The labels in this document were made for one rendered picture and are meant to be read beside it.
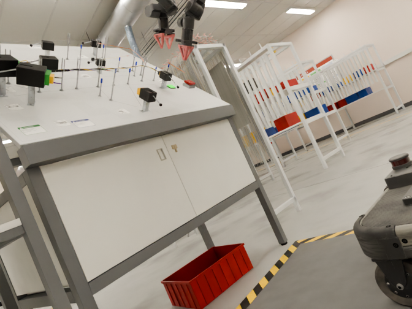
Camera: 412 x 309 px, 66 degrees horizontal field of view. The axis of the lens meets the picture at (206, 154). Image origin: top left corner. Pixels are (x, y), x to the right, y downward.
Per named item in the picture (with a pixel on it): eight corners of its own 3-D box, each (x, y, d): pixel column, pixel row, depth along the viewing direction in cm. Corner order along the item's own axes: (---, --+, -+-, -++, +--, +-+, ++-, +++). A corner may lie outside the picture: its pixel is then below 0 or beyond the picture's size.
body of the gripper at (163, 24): (152, 33, 171) (151, 18, 170) (167, 34, 178) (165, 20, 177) (160, 31, 167) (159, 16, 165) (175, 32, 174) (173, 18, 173)
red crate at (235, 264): (255, 267, 170) (244, 242, 170) (201, 311, 145) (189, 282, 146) (222, 268, 192) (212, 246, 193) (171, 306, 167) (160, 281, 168)
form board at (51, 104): (19, 149, 98) (19, 144, 97) (-93, 43, 143) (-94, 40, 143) (228, 106, 188) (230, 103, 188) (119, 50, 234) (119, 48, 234)
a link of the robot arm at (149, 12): (178, 10, 165) (171, -4, 166) (161, 7, 157) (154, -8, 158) (165, 24, 173) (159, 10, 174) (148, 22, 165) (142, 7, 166)
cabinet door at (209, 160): (257, 179, 183) (228, 118, 186) (198, 215, 141) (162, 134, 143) (253, 181, 185) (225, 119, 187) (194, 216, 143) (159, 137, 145)
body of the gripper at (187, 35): (174, 42, 162) (176, 26, 159) (189, 43, 169) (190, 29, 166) (183, 43, 158) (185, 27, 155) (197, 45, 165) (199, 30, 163)
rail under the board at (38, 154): (236, 114, 187) (232, 103, 187) (30, 164, 96) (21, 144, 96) (229, 118, 190) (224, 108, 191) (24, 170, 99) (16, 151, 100)
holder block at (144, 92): (154, 119, 139) (159, 99, 135) (136, 108, 145) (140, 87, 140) (162, 118, 143) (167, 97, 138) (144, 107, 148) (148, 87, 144)
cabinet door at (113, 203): (197, 216, 142) (160, 135, 144) (88, 281, 99) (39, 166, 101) (194, 217, 143) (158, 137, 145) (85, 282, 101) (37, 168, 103)
